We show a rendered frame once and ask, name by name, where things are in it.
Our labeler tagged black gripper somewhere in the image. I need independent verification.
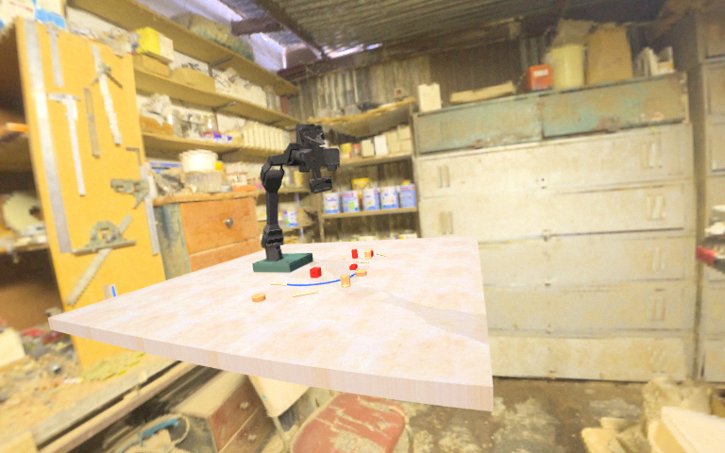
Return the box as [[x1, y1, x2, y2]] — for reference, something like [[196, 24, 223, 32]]
[[299, 126, 332, 193]]

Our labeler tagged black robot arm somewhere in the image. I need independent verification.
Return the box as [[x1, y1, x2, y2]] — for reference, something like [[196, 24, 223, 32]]
[[261, 125, 340, 261]]

